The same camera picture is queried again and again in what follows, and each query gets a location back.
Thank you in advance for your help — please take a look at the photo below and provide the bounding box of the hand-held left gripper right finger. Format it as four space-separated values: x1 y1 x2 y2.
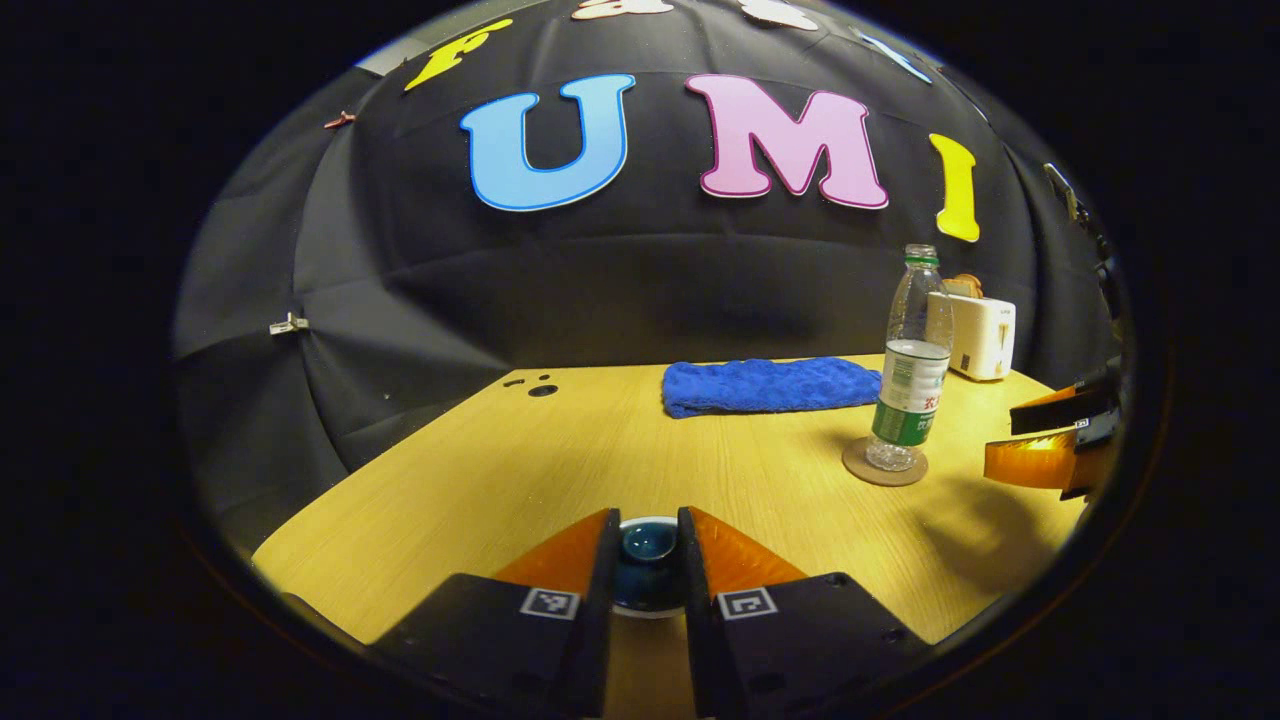
676 505 931 720

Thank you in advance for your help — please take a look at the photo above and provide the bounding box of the round brown coaster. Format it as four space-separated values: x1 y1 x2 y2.
842 436 929 488

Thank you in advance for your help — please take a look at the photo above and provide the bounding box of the white toaster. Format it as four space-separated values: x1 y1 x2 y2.
925 292 1017 382

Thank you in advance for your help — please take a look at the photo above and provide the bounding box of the clear plastic water bottle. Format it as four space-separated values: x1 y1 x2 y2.
864 244 953 473

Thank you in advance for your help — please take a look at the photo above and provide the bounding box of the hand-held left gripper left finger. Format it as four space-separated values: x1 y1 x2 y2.
368 507 623 720

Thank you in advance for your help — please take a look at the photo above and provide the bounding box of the white teacup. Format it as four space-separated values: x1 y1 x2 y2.
612 515 687 620

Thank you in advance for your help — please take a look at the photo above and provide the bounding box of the blue towel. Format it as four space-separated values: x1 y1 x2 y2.
662 357 885 419

